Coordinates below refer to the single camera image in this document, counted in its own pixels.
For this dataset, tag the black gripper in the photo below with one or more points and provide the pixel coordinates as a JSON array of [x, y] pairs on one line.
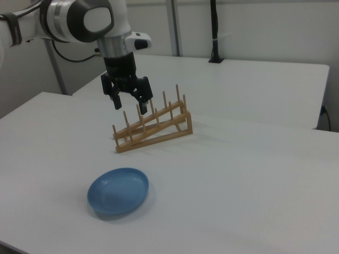
[[120, 66]]

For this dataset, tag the blue round plate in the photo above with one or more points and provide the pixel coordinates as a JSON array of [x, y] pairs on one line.
[[116, 190]]

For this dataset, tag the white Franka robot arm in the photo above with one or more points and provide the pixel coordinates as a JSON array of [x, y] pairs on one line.
[[34, 23]]

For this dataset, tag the wooden peg plate rack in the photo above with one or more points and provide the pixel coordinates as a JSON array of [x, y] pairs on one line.
[[123, 148]]

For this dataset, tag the small blue plug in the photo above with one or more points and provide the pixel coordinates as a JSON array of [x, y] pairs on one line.
[[322, 110]]

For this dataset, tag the grey partition frame post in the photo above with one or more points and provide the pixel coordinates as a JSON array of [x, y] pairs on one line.
[[174, 26], [57, 68]]

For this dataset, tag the black camera stand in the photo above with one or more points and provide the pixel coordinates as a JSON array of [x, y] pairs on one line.
[[215, 26]]

